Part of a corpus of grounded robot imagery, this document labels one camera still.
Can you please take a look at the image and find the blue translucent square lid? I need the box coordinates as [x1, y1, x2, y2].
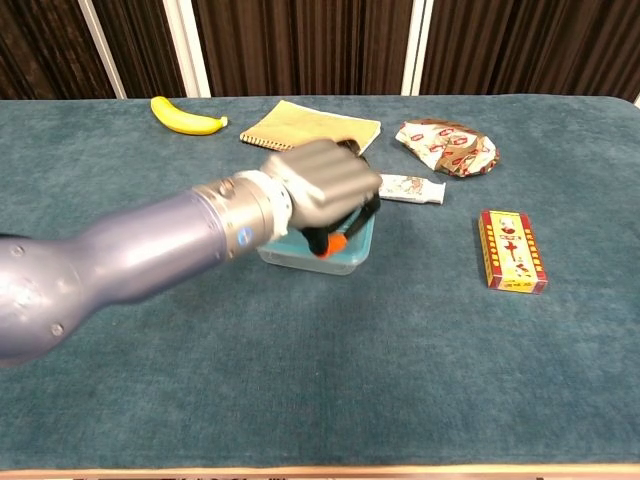
[257, 212, 376, 267]

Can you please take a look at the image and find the crumpled red white snack wrapper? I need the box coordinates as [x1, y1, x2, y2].
[394, 118, 501, 179]

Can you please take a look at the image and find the white printed toothpaste tube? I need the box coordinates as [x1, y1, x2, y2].
[377, 173, 447, 206]

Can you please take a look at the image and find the dark brown pleated curtain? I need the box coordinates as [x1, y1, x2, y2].
[0, 0, 640, 101]

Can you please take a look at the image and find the tan spiral notebook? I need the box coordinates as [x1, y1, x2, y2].
[239, 99, 382, 156]

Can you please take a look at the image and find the yellow banana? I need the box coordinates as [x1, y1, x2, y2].
[150, 95, 229, 136]

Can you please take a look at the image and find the transparent plastic container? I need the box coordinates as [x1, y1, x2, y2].
[257, 244, 374, 276]

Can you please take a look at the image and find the teal table cloth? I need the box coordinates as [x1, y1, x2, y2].
[0, 94, 640, 471]

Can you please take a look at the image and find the red yellow card box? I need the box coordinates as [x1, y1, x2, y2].
[478, 209, 549, 295]

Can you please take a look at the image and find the thin grey white frame post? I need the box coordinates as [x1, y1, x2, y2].
[77, 0, 127, 100]

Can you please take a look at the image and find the wide white frame post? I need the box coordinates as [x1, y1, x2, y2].
[163, 0, 212, 99]

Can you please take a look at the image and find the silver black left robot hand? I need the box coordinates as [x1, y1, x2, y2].
[259, 138, 384, 260]

